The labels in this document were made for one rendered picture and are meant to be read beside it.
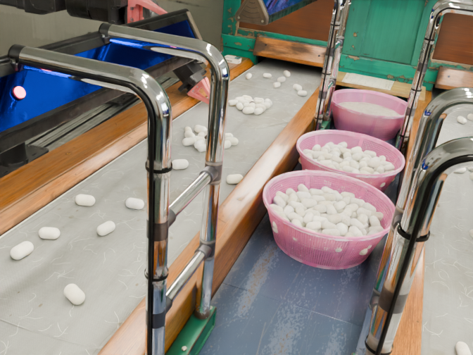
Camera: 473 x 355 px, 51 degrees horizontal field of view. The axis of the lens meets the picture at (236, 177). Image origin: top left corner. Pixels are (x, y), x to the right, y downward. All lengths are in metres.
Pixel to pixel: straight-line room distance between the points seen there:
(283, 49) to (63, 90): 1.46
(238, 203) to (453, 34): 1.20
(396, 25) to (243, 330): 1.38
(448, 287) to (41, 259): 0.67
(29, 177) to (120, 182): 0.18
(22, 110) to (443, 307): 0.67
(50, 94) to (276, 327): 0.50
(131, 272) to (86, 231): 0.14
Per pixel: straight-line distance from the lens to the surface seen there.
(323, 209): 1.04
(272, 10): 1.24
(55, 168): 1.08
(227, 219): 0.91
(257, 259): 0.97
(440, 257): 0.98
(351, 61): 1.96
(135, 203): 0.96
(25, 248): 0.86
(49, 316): 0.76
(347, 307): 0.90
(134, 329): 0.69
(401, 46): 1.95
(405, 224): 0.43
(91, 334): 0.72
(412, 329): 0.76
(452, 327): 0.84
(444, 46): 1.95
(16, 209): 0.97
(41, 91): 0.54
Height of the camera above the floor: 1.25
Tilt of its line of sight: 27 degrees down
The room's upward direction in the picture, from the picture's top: 6 degrees clockwise
